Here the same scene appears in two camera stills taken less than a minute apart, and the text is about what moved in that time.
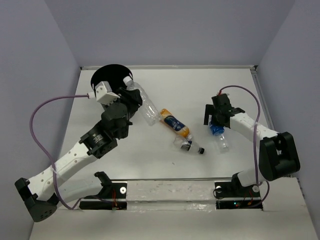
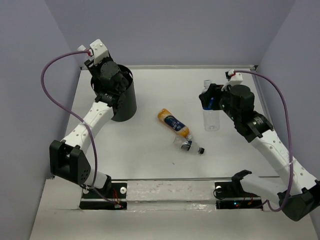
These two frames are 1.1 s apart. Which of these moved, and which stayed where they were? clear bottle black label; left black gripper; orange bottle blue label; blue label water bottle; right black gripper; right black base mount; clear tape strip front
Moved: blue label water bottle; right black gripper; left black gripper
Stayed: orange bottle blue label; clear tape strip front; right black base mount; clear bottle black label
